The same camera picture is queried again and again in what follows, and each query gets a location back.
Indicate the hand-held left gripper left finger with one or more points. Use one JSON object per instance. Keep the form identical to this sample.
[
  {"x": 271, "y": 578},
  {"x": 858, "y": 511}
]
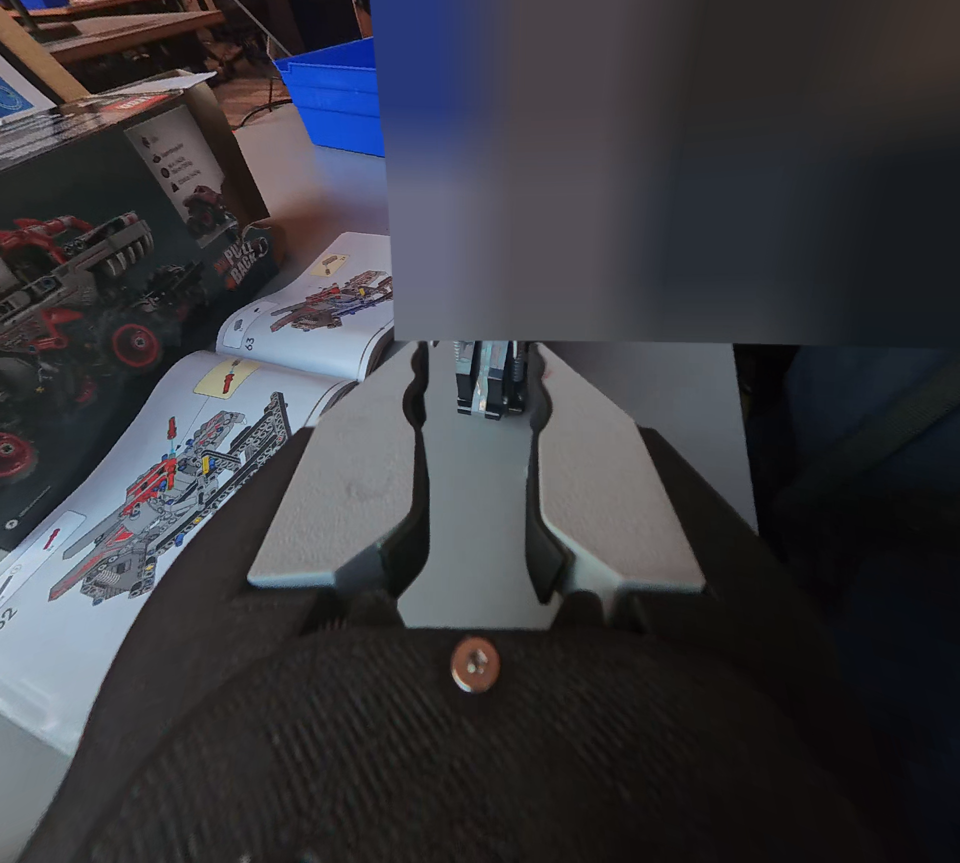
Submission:
[{"x": 345, "y": 488}]

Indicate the open lego instruction booklet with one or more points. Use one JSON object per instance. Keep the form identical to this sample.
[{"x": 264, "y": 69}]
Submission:
[{"x": 225, "y": 428}]

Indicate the black lego truck box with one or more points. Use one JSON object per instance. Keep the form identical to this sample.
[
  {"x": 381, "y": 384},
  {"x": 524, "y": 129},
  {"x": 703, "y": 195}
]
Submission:
[{"x": 112, "y": 293}]

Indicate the dark wooden table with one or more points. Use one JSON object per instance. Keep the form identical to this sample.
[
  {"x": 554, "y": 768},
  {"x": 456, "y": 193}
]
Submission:
[{"x": 315, "y": 0}]

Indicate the printed instruction poster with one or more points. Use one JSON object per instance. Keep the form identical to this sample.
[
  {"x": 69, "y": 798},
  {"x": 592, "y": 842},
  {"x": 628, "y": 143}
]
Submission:
[{"x": 19, "y": 98}]

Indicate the grey black lego part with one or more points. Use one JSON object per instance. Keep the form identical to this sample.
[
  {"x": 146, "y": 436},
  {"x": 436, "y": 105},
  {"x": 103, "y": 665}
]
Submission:
[{"x": 487, "y": 383}]

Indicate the blue plastic bin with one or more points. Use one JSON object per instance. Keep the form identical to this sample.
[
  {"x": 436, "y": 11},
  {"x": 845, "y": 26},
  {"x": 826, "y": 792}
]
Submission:
[{"x": 337, "y": 98}]

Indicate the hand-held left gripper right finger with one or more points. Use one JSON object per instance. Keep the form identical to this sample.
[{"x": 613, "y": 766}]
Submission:
[{"x": 615, "y": 495}]

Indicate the wooden poster board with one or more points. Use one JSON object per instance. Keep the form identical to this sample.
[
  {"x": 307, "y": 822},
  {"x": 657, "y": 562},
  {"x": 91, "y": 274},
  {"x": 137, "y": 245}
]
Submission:
[{"x": 45, "y": 64}]

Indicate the wooden work table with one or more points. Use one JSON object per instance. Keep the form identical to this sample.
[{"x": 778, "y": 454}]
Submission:
[{"x": 127, "y": 30}]

